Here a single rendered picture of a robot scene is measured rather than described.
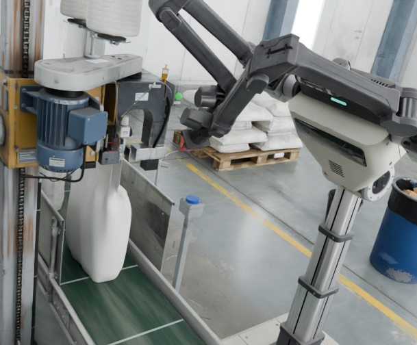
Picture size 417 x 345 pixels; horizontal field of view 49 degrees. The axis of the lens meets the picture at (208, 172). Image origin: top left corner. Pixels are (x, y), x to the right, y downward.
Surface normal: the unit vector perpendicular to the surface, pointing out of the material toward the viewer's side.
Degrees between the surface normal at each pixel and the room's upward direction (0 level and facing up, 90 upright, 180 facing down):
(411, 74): 90
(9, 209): 90
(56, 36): 90
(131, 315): 0
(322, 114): 40
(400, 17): 90
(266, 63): 62
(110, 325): 0
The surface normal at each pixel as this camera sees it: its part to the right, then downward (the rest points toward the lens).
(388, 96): 0.41, -0.19
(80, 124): -0.49, 0.26
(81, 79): 0.74, 0.39
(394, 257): -0.70, 0.21
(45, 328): 0.18, -0.90
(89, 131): 0.86, 0.33
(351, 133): -0.37, -0.63
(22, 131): 0.58, 0.42
